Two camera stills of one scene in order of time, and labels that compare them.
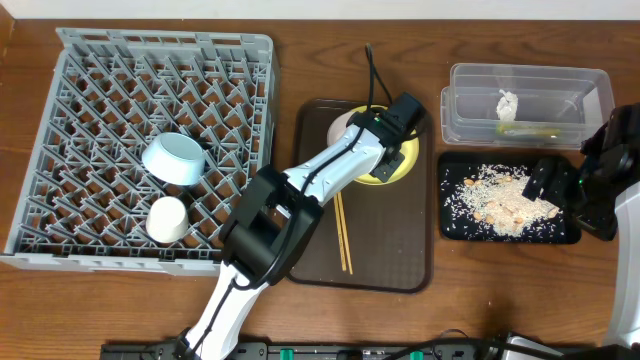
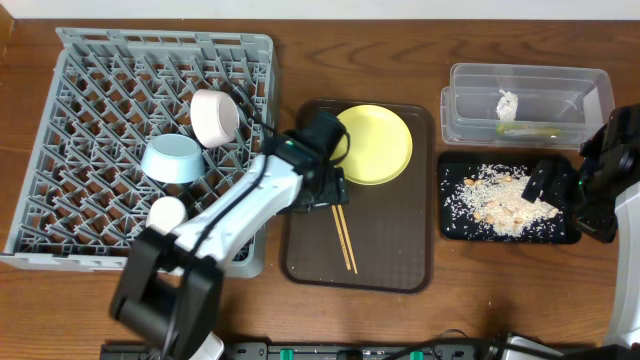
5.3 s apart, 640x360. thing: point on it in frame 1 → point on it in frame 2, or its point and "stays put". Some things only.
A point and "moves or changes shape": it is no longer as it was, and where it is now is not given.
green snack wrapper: [509, 129] stays put
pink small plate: [338, 126] moves or changes shape
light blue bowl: [174, 158] stays put
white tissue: [507, 106] stays put
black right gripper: [562, 174] stays put
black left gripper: [388, 167] → [338, 190]
